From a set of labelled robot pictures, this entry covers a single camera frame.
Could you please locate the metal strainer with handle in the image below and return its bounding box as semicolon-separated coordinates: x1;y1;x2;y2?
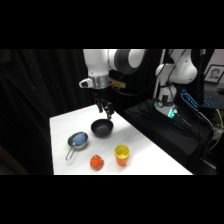
65;131;90;162

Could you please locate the framed portrait picture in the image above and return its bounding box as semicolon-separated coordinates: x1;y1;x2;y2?
203;64;224;84

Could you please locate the blue lit keyboard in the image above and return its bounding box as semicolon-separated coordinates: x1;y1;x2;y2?
180;88;221;110

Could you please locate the black draped robot stand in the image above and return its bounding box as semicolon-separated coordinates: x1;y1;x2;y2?
123;98;218;176

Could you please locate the yellow cable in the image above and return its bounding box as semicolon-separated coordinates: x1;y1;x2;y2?
208;108;224;152

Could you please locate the yellow plastic cup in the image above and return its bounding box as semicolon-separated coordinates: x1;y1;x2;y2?
114;144;131;160

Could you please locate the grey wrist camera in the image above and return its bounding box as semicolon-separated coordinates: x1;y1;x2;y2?
78;78;94;89

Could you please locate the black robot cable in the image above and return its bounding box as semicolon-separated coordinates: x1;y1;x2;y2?
111;49;188;98

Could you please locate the small green light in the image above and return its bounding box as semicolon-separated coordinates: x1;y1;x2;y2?
167;108;177;119

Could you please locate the red patterned ball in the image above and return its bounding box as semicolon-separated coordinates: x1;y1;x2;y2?
89;154;105;171

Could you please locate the orange plastic cup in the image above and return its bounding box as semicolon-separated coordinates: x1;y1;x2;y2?
115;153;130;168

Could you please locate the blue cloth ball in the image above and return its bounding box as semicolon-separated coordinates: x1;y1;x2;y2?
72;132;88;146

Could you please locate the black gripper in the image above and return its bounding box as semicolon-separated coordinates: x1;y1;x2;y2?
93;87;115;121

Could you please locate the black curtain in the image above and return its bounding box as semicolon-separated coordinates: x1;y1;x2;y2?
0;49;161;176

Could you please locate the black bowl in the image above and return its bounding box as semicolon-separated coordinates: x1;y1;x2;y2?
90;118;115;138

